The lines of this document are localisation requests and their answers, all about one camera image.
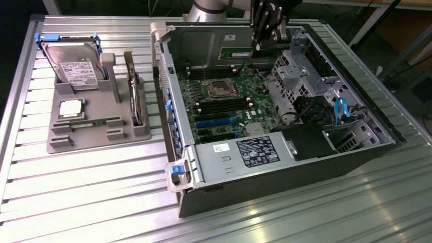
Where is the green RAM stick white label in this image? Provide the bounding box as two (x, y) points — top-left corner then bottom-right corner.
(219, 47), (254, 59)

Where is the blue disk caddy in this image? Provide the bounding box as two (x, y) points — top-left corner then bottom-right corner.
(35, 32), (103, 84)

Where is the black box on floor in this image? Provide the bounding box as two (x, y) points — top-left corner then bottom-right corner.
(400, 74), (432, 105)

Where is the black open PC case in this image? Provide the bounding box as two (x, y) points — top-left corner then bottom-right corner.
(150, 21), (406, 218)

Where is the black plastic shroud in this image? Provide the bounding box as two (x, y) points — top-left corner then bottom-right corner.
(280, 125), (340, 162)

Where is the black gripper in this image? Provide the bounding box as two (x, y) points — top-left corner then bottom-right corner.
(251, 0), (292, 58)

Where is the blue disk wire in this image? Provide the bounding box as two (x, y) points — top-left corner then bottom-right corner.
(332, 97), (354, 127)

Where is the black RAM slot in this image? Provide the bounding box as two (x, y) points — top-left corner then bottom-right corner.
(199, 95), (251, 104)
(200, 101), (254, 111)
(199, 98), (252, 107)
(187, 70), (239, 80)
(187, 65), (238, 74)
(200, 105), (254, 114)

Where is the white metal desk frame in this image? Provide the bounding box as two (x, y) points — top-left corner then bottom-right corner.
(350, 0), (402, 48)

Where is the silver hard disk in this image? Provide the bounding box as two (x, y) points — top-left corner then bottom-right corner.
(46, 42), (102, 86)

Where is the black graphics card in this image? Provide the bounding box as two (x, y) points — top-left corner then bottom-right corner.
(123, 50), (147, 127)

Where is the blue expansion slot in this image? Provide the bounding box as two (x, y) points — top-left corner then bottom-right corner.
(195, 118), (234, 129)

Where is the grey parts rack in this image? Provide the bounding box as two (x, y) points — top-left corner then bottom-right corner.
(47, 52), (152, 155)

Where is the black long expansion slot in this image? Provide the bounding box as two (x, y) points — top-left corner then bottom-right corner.
(195, 113), (232, 123)
(199, 132), (239, 143)

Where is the silver chipset heat sink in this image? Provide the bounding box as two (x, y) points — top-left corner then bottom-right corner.
(246, 123), (270, 135)

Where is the metal disk bay cage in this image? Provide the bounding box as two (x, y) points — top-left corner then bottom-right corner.
(268, 30), (342, 119)

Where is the green motherboard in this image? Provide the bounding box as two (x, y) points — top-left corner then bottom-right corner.
(178, 59), (283, 145)

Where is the grey power supply unit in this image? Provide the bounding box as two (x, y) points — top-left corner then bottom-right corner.
(192, 132), (300, 183)

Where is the silver CPU chip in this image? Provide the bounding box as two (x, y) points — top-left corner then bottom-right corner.
(58, 99), (88, 119)

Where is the CPU socket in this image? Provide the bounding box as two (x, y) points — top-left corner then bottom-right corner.
(202, 77), (238, 101)

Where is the black wire bundle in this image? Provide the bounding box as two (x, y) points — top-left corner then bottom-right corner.
(279, 97), (339, 127)

